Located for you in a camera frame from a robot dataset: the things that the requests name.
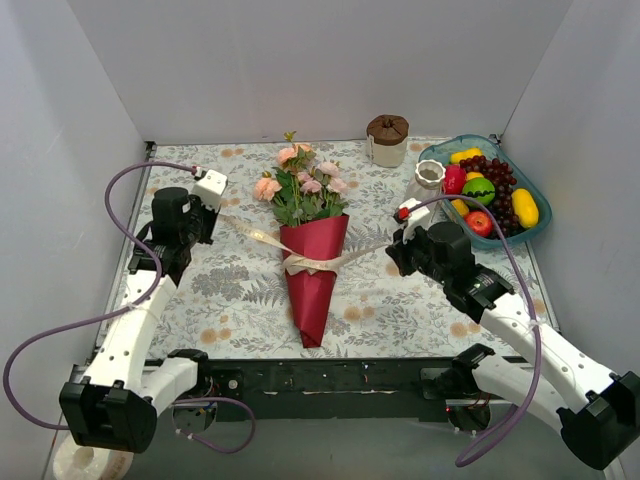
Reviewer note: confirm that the green toy watermelon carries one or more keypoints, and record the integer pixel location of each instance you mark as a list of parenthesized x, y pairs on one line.
[(480, 189)]

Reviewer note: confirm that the yellow fruit back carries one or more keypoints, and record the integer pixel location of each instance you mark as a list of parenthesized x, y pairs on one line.
[(457, 157)]

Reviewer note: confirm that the dark purple grape bunch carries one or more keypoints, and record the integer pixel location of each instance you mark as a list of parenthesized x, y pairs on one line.
[(500, 173)]

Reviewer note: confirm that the white ribbed ceramic vase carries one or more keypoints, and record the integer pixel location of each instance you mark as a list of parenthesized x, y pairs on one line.
[(426, 181)]

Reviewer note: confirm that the white toilet paper roll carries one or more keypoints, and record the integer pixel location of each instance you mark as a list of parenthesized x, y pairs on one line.
[(75, 462)]

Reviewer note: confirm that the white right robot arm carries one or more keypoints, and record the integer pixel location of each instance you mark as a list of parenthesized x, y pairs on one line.
[(592, 408)]

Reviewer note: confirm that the red apple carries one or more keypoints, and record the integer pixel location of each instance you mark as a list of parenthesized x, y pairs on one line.
[(480, 223)]

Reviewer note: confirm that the brown and white jar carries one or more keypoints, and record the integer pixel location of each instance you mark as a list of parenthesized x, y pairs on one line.
[(386, 137)]

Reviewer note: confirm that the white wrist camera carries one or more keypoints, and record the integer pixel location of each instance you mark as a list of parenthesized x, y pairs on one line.
[(209, 187), (410, 215)]

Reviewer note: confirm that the small yellow lemon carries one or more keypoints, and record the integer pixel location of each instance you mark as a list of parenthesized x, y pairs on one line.
[(461, 207)]

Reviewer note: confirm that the red dragon fruit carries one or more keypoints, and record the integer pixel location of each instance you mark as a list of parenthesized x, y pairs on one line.
[(454, 179)]

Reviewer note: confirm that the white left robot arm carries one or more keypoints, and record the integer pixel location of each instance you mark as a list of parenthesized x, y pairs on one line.
[(116, 405)]

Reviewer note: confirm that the aluminium frame rail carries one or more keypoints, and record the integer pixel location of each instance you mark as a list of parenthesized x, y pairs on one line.
[(392, 448)]

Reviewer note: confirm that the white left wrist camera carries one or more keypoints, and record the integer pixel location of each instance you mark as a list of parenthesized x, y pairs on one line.
[(209, 187)]

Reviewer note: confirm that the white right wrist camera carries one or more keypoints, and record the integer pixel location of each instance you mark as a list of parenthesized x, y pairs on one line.
[(410, 215)]

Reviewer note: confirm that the pink artificial flower bunch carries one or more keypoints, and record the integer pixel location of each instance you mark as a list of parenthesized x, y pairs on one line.
[(302, 189)]

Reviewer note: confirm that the teal plastic fruit basket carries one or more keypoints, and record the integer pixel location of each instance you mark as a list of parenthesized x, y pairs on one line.
[(490, 149)]

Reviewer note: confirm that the yellow mango right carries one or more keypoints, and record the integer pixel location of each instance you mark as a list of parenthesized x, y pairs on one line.
[(525, 208)]

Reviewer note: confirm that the floral patterned table mat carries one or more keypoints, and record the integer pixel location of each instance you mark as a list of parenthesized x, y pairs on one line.
[(233, 302)]

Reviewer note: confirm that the red paper bouquet wrap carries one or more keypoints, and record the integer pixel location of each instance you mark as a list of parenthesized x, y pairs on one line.
[(310, 293)]

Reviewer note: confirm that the cream ribbon gold lettering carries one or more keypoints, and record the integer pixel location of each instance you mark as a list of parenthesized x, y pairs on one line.
[(296, 263)]

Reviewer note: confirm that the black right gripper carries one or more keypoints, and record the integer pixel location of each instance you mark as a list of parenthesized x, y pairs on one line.
[(400, 256)]

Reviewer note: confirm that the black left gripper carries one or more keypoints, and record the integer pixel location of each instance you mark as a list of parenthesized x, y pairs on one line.
[(208, 220)]

